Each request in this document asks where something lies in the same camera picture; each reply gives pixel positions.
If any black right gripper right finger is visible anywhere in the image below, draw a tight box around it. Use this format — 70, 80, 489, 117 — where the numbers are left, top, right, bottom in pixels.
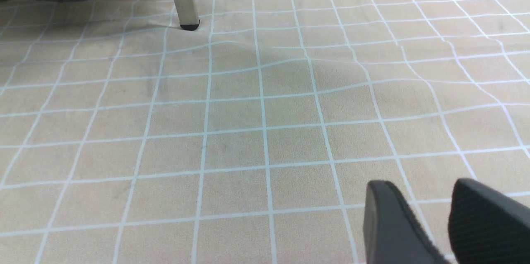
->
448, 178, 530, 264

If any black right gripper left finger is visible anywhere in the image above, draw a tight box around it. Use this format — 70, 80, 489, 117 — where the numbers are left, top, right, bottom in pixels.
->
363, 180, 448, 264

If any beige checkered cloth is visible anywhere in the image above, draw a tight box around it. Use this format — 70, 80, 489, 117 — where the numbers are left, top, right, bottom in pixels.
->
1, 0, 529, 264

